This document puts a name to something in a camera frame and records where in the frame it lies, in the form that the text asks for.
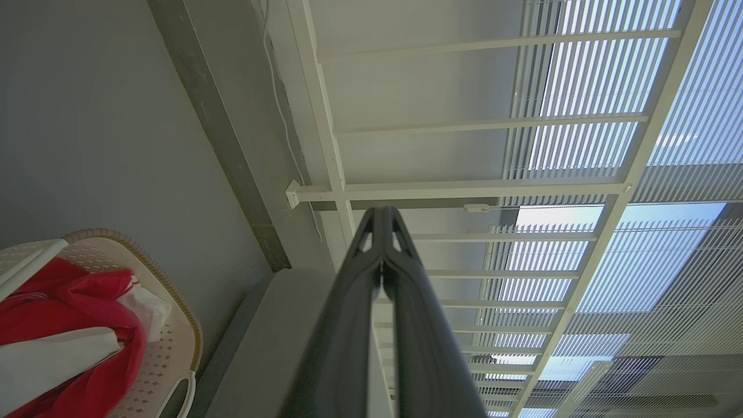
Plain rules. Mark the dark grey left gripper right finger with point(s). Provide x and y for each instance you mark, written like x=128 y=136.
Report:
x=424 y=348

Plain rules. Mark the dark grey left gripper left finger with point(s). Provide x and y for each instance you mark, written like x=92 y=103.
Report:
x=342 y=325

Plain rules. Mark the red garment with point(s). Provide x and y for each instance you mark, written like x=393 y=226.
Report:
x=75 y=296

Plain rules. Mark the grey fabric sofa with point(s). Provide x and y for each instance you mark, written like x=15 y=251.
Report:
x=261 y=360

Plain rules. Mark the beige perforated laundry basket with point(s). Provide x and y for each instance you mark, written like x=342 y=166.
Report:
x=168 y=348

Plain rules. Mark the white venetian window blind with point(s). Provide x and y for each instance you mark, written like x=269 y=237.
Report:
x=580 y=87
x=638 y=273

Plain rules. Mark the dark grey baseboard strip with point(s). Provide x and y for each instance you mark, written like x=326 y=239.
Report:
x=215 y=116

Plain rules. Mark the white wall socket box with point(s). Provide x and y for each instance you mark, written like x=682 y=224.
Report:
x=292 y=194

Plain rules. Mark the white metal lattice frame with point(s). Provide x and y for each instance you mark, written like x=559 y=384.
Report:
x=464 y=189

